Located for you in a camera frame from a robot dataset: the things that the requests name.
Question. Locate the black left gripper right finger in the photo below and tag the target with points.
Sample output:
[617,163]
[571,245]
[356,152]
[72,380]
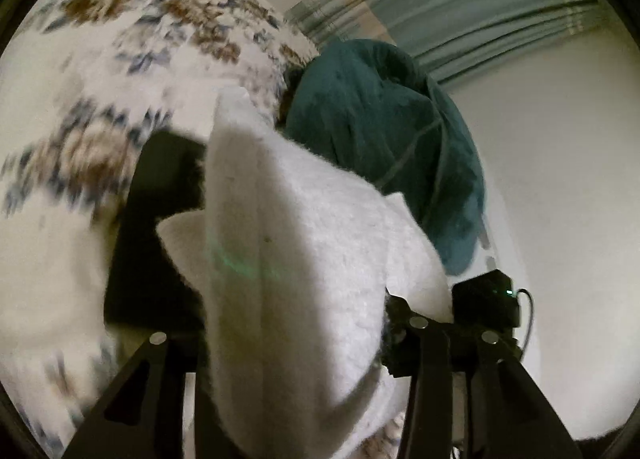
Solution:
[437,417]

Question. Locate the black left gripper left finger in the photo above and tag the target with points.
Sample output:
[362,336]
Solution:
[211,441]

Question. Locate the white knitted garment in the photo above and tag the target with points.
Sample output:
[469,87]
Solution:
[293,259]

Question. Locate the dark green fleece garment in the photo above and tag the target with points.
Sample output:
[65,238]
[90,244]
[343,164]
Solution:
[367,107]

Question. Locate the grey-green curtain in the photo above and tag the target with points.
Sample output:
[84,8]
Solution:
[450,39]

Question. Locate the floral fleece blanket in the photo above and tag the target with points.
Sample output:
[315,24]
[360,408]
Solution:
[84,84]

